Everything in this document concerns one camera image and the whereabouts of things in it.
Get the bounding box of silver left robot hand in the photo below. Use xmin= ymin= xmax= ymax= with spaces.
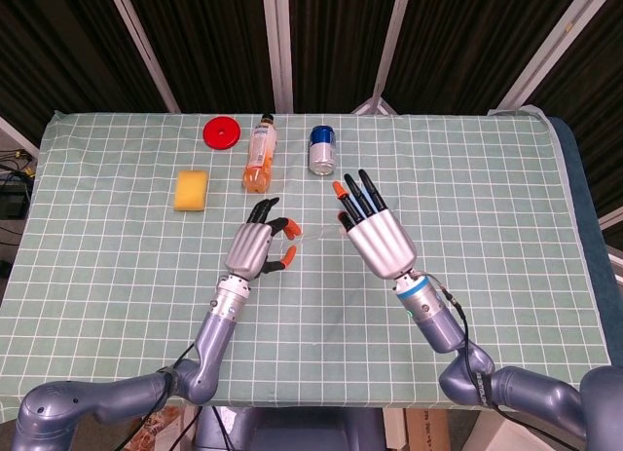
xmin=224 ymin=196 xmax=304 ymax=281

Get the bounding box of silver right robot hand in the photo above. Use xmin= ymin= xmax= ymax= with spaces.
xmin=331 ymin=169 xmax=420 ymax=280

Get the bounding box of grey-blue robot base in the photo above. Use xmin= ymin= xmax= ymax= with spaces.
xmin=194 ymin=405 xmax=385 ymax=451

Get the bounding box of green checkered tablecloth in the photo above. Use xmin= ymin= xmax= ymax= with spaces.
xmin=0 ymin=108 xmax=613 ymax=408

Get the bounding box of yellow sponge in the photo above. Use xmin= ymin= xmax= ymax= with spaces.
xmin=173 ymin=170 xmax=209 ymax=212

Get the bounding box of orange drink bottle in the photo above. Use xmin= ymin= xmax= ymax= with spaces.
xmin=241 ymin=112 xmax=279 ymax=195

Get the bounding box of blue and silver can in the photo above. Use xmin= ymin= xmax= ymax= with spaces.
xmin=308 ymin=125 xmax=339 ymax=177

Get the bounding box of red plastic disc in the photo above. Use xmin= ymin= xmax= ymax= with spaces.
xmin=202 ymin=116 xmax=242 ymax=152

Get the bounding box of white board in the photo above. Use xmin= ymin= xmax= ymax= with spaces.
xmin=383 ymin=408 xmax=408 ymax=451

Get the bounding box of brown cardboard box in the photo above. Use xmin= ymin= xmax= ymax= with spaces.
xmin=405 ymin=409 xmax=452 ymax=451

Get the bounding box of crumpled orange snack bag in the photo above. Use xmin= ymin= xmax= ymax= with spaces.
xmin=124 ymin=405 xmax=184 ymax=451

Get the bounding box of black pleated curtain panel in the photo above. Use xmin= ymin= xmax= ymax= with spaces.
xmin=0 ymin=0 xmax=169 ymax=145
xmin=121 ymin=0 xmax=277 ymax=114
xmin=528 ymin=0 xmax=623 ymax=218
xmin=286 ymin=0 xmax=401 ymax=114
xmin=384 ymin=0 xmax=583 ymax=115

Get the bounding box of white box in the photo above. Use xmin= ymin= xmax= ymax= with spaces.
xmin=469 ymin=411 xmax=536 ymax=451

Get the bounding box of black equipment box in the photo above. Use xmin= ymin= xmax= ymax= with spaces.
xmin=0 ymin=185 xmax=29 ymax=219

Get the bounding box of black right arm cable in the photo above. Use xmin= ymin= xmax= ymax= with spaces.
xmin=435 ymin=282 xmax=530 ymax=426

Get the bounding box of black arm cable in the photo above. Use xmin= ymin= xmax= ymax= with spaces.
xmin=435 ymin=282 xmax=530 ymax=426
xmin=155 ymin=342 xmax=199 ymax=413

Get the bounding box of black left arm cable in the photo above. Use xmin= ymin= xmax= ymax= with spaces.
xmin=155 ymin=342 xmax=199 ymax=413

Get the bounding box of black cable under table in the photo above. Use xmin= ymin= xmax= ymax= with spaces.
xmin=179 ymin=405 xmax=233 ymax=451

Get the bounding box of aluminium frame post with foot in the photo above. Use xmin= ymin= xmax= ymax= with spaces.
xmin=350 ymin=0 xmax=414 ymax=115

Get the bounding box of yellow green wire bundle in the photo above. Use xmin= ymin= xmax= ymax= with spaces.
xmin=0 ymin=148 xmax=38 ymax=179

